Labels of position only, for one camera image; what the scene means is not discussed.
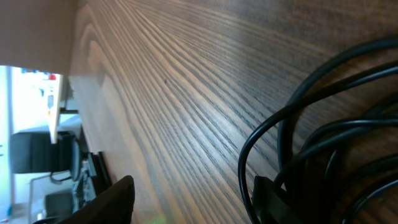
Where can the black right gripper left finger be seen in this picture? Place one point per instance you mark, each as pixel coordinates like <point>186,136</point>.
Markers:
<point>115,205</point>

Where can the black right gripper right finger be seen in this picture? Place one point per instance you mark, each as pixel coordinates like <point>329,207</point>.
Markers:
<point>271,206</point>

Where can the black office chair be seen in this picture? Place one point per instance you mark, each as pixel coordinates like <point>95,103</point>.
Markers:
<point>33,152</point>

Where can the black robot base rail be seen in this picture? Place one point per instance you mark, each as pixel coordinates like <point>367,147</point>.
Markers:
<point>93,180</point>

